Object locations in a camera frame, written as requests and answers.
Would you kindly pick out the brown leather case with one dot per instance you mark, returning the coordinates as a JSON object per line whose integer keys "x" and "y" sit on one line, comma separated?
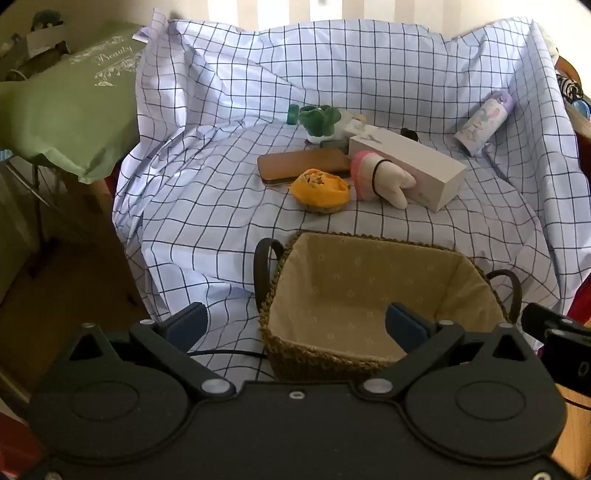
{"x": 300, "y": 165}

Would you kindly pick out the zebra striped item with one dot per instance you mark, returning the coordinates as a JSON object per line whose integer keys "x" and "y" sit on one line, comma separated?
{"x": 569, "y": 86}

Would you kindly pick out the white checked cloth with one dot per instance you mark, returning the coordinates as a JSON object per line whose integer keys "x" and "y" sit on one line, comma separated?
{"x": 231, "y": 184}

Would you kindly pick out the red cloth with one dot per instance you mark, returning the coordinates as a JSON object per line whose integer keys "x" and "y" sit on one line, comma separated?
{"x": 582, "y": 295}

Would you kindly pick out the white gauze pack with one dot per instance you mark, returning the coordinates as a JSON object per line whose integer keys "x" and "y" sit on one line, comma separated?
{"x": 356, "y": 125}

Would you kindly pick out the brown cardboard piece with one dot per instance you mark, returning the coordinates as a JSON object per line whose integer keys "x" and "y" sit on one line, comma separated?
{"x": 46, "y": 44}

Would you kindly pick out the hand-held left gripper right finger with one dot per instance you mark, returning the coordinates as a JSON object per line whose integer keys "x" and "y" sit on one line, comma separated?
{"x": 406, "y": 327}

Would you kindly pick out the metal rack frame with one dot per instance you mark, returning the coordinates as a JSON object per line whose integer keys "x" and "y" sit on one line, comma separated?
{"x": 32, "y": 184}

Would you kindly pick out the printed pastel bottle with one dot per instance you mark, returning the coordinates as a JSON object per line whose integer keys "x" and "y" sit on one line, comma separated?
{"x": 485, "y": 122}

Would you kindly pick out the towel with black band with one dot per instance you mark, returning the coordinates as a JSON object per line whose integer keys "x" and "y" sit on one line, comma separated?
{"x": 383, "y": 177}

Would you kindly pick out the woven basket with beige lining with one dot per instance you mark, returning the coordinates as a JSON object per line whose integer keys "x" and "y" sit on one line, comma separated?
{"x": 369, "y": 295}

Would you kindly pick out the small black object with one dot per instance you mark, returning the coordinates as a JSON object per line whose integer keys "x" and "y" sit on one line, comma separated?
{"x": 409, "y": 134}

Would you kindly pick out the blue round object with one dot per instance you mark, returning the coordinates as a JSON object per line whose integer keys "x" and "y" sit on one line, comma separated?
{"x": 582, "y": 108}

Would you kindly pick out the green plush plant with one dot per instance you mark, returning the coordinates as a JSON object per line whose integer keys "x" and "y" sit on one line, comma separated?
{"x": 321, "y": 119}

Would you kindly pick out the yellow fabric pouch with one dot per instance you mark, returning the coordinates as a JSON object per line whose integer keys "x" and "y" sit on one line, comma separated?
{"x": 318, "y": 187}

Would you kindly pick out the long white cardboard box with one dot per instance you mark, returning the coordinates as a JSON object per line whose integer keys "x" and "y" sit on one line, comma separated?
{"x": 415, "y": 161}

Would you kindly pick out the small dark case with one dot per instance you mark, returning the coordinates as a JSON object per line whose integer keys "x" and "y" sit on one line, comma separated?
{"x": 333, "y": 144}

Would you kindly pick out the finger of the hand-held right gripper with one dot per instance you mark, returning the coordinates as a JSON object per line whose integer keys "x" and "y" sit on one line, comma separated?
{"x": 545, "y": 319}

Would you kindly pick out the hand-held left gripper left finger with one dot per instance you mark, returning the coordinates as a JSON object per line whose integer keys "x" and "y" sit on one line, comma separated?
{"x": 187, "y": 323}

